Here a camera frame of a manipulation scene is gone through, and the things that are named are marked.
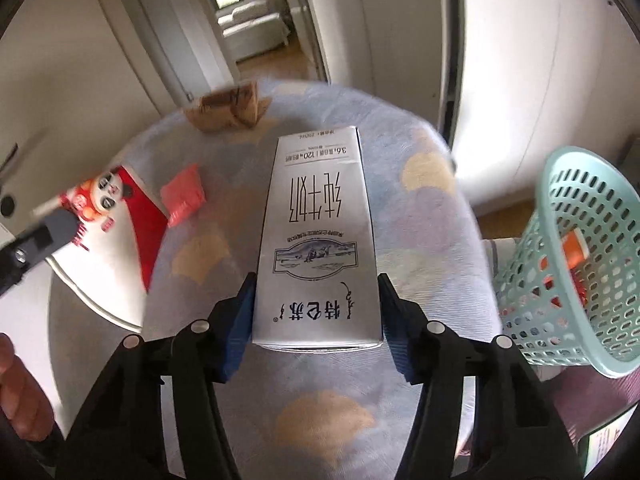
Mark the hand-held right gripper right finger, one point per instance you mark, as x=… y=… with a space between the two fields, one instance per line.
x=400 y=345

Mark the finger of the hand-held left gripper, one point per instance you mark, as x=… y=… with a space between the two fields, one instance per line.
x=50 y=232

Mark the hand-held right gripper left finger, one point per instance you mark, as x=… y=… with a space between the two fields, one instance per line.
x=235 y=340

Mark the red paper cup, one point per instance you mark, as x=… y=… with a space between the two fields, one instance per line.
x=145 y=230

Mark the white blue milk carton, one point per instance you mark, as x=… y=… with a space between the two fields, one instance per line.
x=315 y=220

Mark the teal plastic mesh basket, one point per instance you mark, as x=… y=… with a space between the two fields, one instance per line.
x=600 y=195

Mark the person's left hand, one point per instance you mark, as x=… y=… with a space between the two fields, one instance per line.
x=22 y=395

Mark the red plastic wrapper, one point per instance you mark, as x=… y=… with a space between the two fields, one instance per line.
x=182 y=195

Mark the red printed snack packet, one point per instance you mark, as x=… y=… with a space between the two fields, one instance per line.
x=581 y=291

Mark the crumpled brown paper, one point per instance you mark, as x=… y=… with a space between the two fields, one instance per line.
x=220 y=115

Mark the white bed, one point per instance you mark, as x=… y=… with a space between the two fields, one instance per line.
x=255 y=35

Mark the white wardrobe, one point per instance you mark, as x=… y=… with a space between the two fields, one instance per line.
x=525 y=85

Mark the white door frame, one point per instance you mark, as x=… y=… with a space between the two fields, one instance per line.
x=150 y=35

